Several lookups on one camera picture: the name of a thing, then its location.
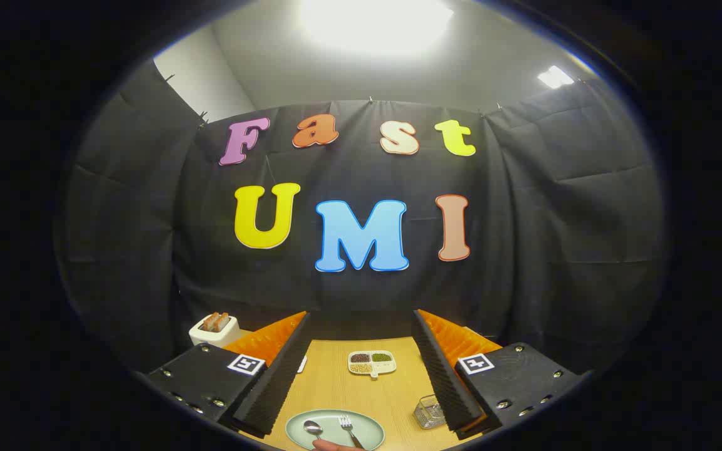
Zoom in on white toaster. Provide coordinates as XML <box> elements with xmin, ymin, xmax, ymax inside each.
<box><xmin>189</xmin><ymin>312</ymin><xmax>252</xmax><ymax>347</ymax></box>

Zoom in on small ceiling light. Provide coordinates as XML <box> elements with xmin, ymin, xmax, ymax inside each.
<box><xmin>536</xmin><ymin>65</ymin><xmax>575</xmax><ymax>90</ymax></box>

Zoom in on metal wire basket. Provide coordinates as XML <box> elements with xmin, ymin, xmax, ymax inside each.
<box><xmin>414</xmin><ymin>395</ymin><xmax>448</xmax><ymax>430</ymax></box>

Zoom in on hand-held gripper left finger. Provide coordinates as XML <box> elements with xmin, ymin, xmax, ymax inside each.
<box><xmin>148</xmin><ymin>311</ymin><xmax>311</xmax><ymax>439</ymax></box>

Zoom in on light green plate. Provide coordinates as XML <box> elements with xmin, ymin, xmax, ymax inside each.
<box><xmin>285</xmin><ymin>409</ymin><xmax>386</xmax><ymax>451</ymax></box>

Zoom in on large ceiling light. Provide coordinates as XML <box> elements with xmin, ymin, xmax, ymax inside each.
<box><xmin>298</xmin><ymin>0</ymin><xmax>456</xmax><ymax>58</ymax></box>

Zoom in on fork with wooden handle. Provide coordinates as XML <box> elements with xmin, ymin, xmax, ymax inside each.
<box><xmin>338</xmin><ymin>415</ymin><xmax>367</xmax><ymax>450</ymax></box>

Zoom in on white divided dish with beans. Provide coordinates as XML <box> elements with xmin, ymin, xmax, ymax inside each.
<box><xmin>347</xmin><ymin>350</ymin><xmax>397</xmax><ymax>380</ymax></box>

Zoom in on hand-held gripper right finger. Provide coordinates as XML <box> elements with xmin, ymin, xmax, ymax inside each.
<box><xmin>412</xmin><ymin>309</ymin><xmax>587</xmax><ymax>440</ymax></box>

